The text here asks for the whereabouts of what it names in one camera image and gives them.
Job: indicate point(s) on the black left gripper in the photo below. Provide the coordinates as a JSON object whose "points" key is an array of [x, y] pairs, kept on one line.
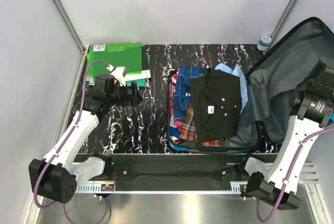
{"points": [[130, 100]]}

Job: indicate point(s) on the blue suitcase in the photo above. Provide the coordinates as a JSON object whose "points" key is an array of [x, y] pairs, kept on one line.
{"points": [[271, 86]]}

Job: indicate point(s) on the blue plaid shirt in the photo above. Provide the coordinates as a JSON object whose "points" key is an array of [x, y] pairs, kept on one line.
{"points": [[191, 73]]}

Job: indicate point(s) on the pink camouflage shirt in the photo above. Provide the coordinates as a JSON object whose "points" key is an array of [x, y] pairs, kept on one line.
{"points": [[174, 122]]}

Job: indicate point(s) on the brown plaid shirt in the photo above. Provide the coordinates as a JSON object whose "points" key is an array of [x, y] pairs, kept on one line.
{"points": [[189, 131]]}

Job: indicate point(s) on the light blue shirt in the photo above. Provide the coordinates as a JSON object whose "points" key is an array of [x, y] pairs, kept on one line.
{"points": [[237, 71]]}

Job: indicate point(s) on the black shirt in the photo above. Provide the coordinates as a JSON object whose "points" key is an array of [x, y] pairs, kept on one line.
{"points": [[217, 103]]}

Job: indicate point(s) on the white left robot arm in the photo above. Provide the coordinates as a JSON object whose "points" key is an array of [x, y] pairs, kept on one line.
{"points": [[55, 176]]}

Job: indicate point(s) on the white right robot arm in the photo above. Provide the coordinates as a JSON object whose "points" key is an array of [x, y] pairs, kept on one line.
{"points": [[309, 115]]}

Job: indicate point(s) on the green plastic folder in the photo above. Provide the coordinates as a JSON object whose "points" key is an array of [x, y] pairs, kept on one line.
{"points": [[124, 54]]}

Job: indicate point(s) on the blue capped bottle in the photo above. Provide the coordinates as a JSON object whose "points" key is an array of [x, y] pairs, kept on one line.
{"points": [[263, 43]]}

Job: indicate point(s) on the aluminium frame rail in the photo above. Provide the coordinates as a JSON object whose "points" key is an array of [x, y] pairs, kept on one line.
{"points": [[69, 25]]}

